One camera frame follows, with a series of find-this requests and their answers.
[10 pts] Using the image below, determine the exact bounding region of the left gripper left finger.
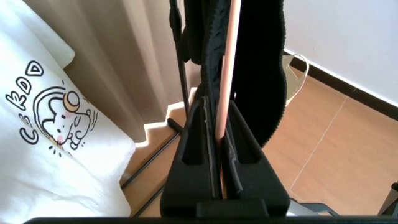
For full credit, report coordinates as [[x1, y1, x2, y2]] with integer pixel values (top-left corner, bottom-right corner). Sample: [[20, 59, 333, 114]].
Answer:
[[159, 95, 222, 218]]

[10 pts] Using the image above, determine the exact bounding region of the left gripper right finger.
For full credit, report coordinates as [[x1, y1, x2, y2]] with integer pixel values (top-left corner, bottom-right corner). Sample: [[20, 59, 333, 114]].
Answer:
[[221, 99, 292, 218]]

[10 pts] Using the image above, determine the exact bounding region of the black garment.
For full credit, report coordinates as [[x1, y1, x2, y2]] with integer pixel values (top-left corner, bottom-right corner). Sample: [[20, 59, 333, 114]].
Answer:
[[178, 0, 288, 149]]

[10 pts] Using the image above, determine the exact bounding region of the pink clothes hanger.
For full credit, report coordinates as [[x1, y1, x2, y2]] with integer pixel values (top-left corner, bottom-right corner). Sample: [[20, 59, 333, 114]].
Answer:
[[214, 0, 243, 200]]

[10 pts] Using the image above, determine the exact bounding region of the white printed t-shirt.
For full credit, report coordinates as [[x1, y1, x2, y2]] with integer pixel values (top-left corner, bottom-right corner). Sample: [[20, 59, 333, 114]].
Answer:
[[0, 0, 137, 218]]

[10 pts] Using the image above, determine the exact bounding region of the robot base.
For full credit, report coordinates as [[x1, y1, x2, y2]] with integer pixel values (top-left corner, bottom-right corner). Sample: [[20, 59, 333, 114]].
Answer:
[[285, 181, 398, 218]]

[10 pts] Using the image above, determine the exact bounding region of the white laundry basket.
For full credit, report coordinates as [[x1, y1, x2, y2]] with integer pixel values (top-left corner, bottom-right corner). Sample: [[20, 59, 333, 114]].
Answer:
[[281, 52, 310, 108]]

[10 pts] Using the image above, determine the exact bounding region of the black clothes rack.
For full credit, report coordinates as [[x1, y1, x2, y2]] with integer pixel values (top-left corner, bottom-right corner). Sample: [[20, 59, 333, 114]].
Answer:
[[120, 0, 192, 218]]

